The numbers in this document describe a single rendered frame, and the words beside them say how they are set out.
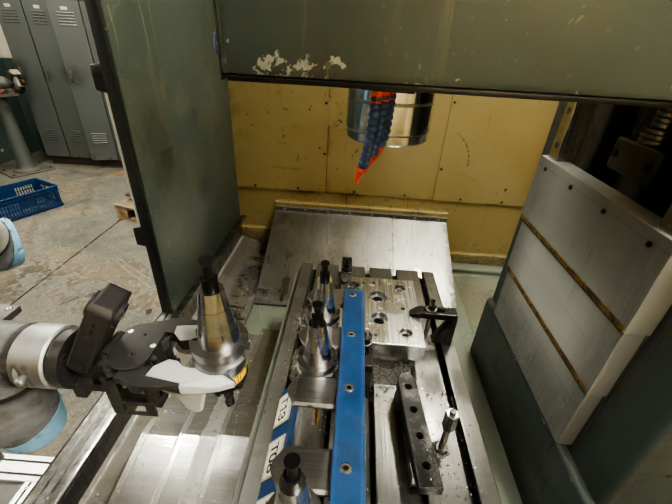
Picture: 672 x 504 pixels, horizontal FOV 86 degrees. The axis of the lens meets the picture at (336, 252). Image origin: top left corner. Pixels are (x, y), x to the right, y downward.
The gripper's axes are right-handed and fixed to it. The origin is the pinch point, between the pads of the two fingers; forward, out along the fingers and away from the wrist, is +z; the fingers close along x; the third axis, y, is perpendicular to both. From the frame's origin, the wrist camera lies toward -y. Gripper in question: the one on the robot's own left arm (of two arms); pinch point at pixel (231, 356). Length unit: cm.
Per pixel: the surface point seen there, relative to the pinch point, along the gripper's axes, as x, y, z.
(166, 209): -73, 18, -46
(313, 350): -9.2, 7.8, 8.3
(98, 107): -419, 56, -304
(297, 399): -3.5, 11.6, 6.7
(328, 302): -20.4, 7.9, 9.6
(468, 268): -138, 75, 76
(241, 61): -12.2, -29.3, 0.7
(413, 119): -37.6, -19.6, 22.3
